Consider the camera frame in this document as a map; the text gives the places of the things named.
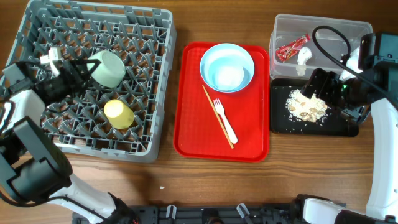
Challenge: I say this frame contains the wooden chopstick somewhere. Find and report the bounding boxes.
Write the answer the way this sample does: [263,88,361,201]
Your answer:
[202,85,234,149]

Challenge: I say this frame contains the rice and nut leftovers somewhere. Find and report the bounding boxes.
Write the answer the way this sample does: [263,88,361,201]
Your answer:
[285,90,328,123]

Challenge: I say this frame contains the light green bowl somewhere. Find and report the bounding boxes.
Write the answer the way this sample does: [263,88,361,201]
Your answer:
[88,50,126,88]

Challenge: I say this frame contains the clear plastic bin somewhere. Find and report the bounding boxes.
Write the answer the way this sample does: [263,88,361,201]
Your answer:
[268,13,377,82]

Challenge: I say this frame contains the grey plastic dishwasher rack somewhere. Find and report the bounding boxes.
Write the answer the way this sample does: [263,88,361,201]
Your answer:
[7,1,177,163]

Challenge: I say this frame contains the light blue round plate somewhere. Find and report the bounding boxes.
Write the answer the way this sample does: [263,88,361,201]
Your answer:
[200,43,255,93]

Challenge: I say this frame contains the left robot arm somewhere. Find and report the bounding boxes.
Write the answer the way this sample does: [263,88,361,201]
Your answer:
[1,59,140,223]

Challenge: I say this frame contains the black plastic tray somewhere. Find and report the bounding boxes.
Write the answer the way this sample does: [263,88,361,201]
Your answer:
[270,78,359,137]

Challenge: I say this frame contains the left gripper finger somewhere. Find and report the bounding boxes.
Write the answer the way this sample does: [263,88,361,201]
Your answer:
[75,77,93,90]
[63,59,101,75]

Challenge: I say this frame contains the light blue bowl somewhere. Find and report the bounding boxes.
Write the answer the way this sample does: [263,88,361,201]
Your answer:
[207,58,244,92]

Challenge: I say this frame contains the white napkin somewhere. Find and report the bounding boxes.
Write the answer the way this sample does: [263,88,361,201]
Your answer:
[296,47,312,77]

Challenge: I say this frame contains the red plastic serving tray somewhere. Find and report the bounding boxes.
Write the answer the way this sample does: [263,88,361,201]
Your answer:
[174,42,270,162]

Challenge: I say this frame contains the red snack wrapper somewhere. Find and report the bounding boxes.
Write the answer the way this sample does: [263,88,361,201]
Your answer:
[275,34,310,63]

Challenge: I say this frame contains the yellow plastic cup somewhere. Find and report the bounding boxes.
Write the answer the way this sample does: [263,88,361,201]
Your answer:
[104,99,134,129]

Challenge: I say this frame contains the white plastic fork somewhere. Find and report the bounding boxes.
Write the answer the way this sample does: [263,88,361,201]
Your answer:
[213,98,238,144]

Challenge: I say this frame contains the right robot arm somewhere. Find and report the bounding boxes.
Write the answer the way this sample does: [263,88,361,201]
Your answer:
[292,32,397,223]

